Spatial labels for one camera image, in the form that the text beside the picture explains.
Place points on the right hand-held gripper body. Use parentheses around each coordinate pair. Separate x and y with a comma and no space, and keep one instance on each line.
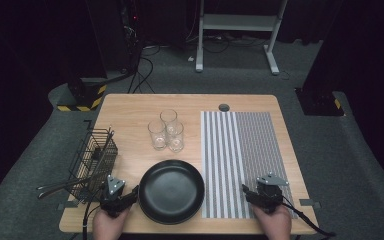
(268,195)

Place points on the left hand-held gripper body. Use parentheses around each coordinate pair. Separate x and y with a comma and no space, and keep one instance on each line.
(115,200)

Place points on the black plate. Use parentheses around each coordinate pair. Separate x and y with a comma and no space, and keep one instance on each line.
(171,191)

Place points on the person's left hand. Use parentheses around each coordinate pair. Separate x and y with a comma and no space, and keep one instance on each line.
(110,226)

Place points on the person's right hand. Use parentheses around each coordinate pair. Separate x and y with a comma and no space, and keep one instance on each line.
(273,226)

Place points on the grey tape strip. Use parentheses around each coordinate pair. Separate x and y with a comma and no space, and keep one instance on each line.
(309,202)
(63,206)

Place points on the grey striped placemat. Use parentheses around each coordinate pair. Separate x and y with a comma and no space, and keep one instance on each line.
(226,150)

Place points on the dark metal utensil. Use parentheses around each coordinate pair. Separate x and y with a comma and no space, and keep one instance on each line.
(60,184)
(56,192)

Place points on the clear drinking glass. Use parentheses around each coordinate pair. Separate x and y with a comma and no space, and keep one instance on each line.
(176,140)
(156,136)
(168,116)

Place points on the black stand base yellow mark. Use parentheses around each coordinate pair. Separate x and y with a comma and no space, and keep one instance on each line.
(318,101)

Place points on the black yellow striped stand base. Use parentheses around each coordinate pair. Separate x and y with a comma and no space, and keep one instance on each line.
(86,96)

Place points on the white plug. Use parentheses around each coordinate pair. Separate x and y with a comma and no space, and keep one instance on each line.
(190,59)

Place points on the dark equipment cabinet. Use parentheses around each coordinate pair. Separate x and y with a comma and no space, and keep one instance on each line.
(113,33)

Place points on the white metal stand frame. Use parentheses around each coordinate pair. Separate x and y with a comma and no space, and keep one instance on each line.
(236,22)

